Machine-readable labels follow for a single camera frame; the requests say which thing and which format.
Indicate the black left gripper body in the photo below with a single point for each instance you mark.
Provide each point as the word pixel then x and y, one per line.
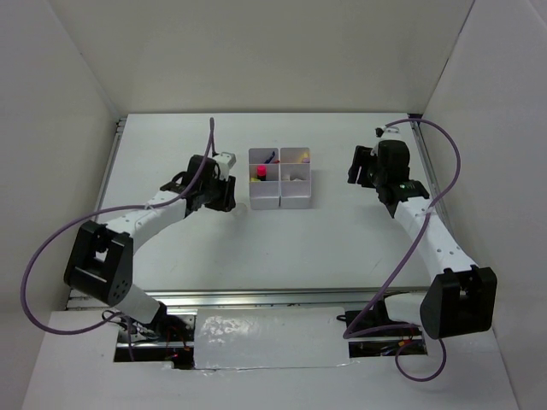
pixel 220 194

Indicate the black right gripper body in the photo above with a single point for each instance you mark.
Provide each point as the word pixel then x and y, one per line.
pixel 369 172

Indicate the black pink highlighter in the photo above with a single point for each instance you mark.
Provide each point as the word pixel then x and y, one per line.
pixel 262 172

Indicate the pastel yellow highlighter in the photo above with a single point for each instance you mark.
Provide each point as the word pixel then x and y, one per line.
pixel 304 154

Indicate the clear tape roll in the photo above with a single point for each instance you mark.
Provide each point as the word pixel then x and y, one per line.
pixel 241 208

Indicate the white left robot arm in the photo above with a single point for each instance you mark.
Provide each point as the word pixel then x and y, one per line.
pixel 101 261

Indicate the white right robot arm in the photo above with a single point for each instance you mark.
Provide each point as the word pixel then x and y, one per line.
pixel 461 297

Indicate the white left organizer container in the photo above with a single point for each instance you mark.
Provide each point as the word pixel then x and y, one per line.
pixel 264 195

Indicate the white organizer container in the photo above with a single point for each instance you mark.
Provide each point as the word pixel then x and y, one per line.
pixel 294 194
pixel 264 195

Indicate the white right organizer container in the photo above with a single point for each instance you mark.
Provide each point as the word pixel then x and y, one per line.
pixel 294 194

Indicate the white foil-taped panel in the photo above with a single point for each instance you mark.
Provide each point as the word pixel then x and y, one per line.
pixel 271 338

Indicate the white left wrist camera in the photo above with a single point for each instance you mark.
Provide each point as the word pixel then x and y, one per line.
pixel 225 162

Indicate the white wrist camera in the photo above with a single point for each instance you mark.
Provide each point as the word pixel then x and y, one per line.
pixel 381 131
pixel 225 162

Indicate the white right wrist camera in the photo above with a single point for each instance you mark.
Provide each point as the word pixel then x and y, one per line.
pixel 381 131

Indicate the aluminium frame rail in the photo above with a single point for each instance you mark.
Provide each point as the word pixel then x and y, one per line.
pixel 193 299

